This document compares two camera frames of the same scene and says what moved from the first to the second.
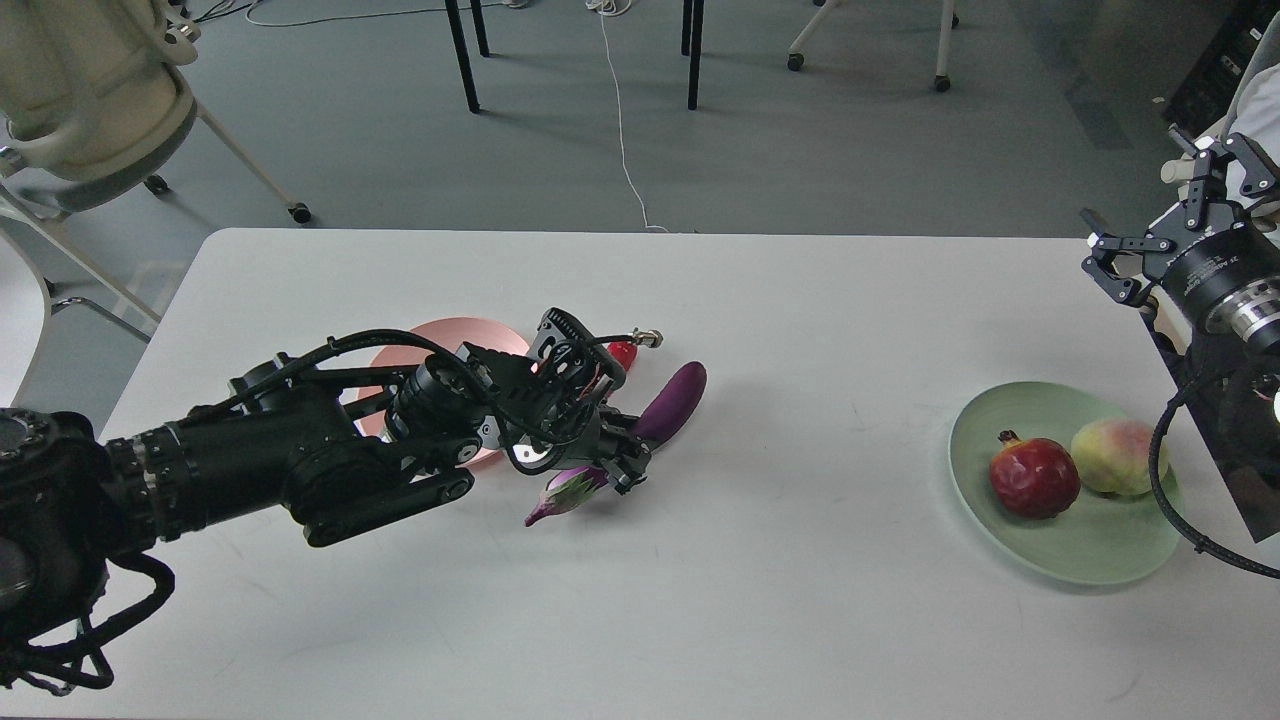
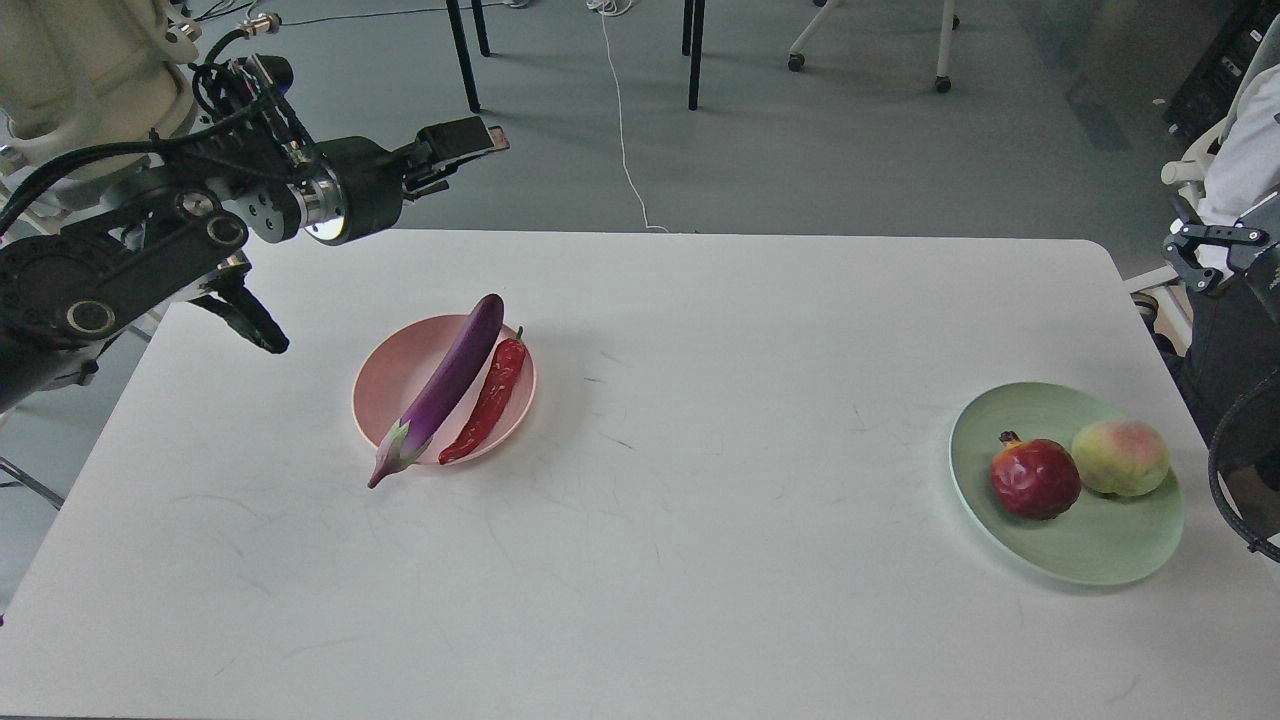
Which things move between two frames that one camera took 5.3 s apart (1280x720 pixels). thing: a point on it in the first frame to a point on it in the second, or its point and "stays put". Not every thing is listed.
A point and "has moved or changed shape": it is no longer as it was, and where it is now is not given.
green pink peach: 1113,455 stays put
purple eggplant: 657,418 has moved or changed shape
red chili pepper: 625,352 has moved or changed shape
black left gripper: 541,410 to 372,182
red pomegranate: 1035,478 stays put
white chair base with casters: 948,20 stays put
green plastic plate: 1101,538 stays put
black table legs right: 696,44 stays put
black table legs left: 455,25 stays put
